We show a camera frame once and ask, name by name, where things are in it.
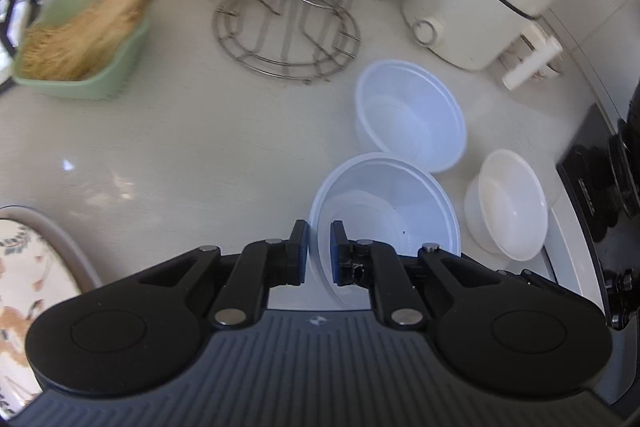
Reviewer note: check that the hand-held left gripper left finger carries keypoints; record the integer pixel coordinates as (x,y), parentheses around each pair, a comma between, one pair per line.
(301,252)

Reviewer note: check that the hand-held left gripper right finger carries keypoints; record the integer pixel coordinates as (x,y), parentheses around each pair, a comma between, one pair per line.
(339,252)

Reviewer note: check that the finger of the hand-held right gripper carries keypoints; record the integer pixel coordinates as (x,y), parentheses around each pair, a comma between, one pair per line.
(625,297)

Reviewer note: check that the translucent plastic bowl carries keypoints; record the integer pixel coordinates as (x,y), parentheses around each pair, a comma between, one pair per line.
(385,207)
(410,117)

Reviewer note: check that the white ceramic bowl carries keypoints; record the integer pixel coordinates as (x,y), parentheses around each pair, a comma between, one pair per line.
(510,207)

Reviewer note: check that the pink flower plate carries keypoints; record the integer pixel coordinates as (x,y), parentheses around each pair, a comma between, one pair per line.
(75,252)

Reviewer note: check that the deer and leaf pattern plate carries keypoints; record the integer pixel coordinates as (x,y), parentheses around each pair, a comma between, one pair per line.
(30,282)

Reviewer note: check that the black induction cooktop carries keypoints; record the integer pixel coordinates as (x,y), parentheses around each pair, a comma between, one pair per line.
(580,187)

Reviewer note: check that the patterned ceramic bowl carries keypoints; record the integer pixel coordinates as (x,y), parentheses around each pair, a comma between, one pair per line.
(547,71)

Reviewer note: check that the light green plastic basket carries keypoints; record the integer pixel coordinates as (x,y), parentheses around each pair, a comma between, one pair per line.
(115,77)

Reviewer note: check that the bundle of tan sticks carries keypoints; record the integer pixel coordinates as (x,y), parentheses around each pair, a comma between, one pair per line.
(80,42)

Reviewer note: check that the black metal dish rack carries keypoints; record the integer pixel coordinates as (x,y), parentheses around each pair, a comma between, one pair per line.
(17,7)

